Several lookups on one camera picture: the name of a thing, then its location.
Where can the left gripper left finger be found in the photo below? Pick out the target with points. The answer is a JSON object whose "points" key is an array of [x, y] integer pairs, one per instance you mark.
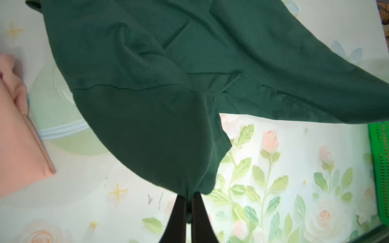
{"points": [[175, 231]]}

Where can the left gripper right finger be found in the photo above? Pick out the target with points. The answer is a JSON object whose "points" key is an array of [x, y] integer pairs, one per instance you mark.
{"points": [[201, 229]]}

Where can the dark green t-shirt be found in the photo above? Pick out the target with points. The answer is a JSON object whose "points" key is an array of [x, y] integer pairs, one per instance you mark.
{"points": [[152, 77]]}

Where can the green plastic laundry basket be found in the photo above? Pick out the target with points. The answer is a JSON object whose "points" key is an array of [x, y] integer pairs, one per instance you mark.
{"points": [[379, 140]]}

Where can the folded peach t-shirt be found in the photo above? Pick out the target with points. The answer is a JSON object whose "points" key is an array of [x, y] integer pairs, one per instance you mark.
{"points": [[24, 159]]}

